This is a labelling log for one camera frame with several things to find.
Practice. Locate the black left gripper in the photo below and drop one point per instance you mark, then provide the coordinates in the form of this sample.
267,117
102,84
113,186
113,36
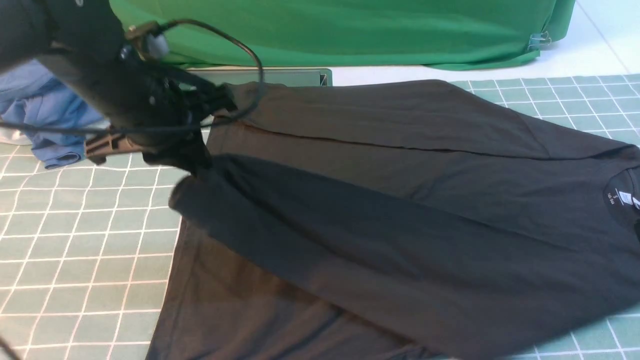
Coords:
153,109

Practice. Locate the dark gray long-sleeve top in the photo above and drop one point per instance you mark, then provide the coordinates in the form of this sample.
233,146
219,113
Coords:
396,221

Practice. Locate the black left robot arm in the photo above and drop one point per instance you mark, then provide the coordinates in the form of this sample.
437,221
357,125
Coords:
30,27

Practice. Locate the green checkered table mat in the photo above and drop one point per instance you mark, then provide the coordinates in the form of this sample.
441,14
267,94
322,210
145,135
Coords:
86,251

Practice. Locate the green backdrop cloth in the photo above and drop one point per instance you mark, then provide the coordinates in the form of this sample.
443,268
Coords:
453,35

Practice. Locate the blue crumpled garment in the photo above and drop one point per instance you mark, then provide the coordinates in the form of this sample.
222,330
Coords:
31,95

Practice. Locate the metal binder clip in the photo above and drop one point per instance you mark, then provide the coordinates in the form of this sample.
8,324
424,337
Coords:
538,41

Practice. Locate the gray metal rail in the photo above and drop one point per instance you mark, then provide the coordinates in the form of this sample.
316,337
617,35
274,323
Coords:
313,77

